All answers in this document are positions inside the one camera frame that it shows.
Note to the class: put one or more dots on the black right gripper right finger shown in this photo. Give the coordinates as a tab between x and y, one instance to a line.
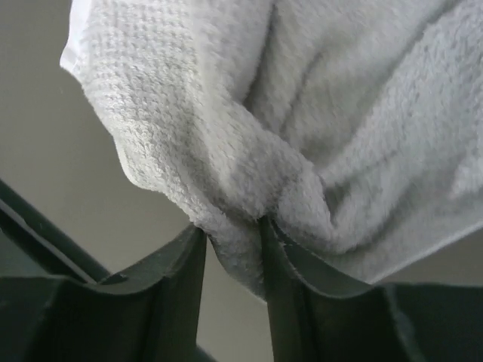
317	313

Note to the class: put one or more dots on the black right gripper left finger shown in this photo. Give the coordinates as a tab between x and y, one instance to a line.
148	312

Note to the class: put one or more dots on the white waffle towel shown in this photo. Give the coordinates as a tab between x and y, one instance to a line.
356	126

